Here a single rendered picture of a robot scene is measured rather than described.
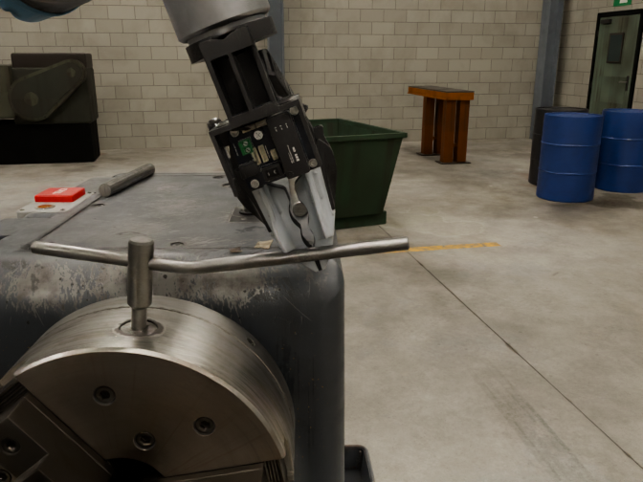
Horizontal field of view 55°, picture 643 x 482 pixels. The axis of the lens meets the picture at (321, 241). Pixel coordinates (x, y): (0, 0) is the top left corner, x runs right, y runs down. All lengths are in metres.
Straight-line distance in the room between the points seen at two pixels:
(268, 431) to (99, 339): 0.17
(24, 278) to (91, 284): 0.08
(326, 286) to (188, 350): 0.19
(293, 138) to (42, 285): 0.39
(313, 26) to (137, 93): 3.05
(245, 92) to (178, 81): 9.99
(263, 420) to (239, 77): 0.30
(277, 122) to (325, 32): 10.21
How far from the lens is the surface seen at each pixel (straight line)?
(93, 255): 0.58
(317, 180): 0.52
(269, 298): 0.69
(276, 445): 0.59
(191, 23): 0.48
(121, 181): 1.10
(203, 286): 0.70
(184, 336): 0.59
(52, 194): 1.05
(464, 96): 8.82
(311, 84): 10.62
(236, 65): 0.46
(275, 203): 0.53
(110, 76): 10.52
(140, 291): 0.57
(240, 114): 0.46
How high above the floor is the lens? 1.48
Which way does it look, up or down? 17 degrees down
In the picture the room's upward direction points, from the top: straight up
